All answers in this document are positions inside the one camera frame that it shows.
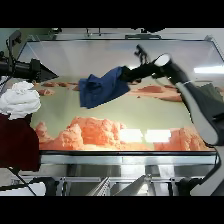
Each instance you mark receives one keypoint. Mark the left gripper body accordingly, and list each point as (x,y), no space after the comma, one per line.
(35,70)

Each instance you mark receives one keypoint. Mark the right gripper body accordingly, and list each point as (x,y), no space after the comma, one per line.
(127,74)

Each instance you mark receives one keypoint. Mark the blue shirt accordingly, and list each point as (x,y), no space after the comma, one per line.
(100,88)

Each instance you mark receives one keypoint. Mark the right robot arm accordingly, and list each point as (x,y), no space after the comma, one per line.
(200,113)

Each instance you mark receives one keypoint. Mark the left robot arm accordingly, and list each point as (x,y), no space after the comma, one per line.
(16,68)

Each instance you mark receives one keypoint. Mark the white garment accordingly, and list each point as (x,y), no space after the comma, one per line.
(20,100)

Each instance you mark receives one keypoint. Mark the dark red garment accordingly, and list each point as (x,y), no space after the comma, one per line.
(16,143)

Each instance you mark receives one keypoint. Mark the dark green garment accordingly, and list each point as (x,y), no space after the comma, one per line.
(208,89)

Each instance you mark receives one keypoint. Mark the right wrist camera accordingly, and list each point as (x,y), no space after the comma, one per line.
(141,53)

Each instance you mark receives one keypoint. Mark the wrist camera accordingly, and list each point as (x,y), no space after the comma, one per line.
(141,53)
(15,36)

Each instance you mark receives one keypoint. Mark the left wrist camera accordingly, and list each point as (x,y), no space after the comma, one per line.
(15,36)

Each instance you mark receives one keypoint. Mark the silver frame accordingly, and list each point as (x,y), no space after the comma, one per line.
(133,160)

